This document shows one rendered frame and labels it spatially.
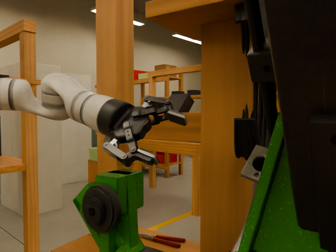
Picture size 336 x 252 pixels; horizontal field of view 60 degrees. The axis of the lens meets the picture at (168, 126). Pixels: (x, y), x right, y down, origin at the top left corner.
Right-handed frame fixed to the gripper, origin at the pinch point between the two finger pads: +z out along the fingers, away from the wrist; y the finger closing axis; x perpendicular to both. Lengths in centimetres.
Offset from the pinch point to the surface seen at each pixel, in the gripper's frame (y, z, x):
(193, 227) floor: 63, -88, 279
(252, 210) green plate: -8.5, 18.7, -6.7
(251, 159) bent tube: 0.2, 14.7, -2.5
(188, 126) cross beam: 22.2, -15.5, 27.9
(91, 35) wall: 415, -642, 340
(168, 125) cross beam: 20.9, -22.7, 29.2
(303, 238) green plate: -8.3, 24.0, -5.1
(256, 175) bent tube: -1.4, 16.1, -1.6
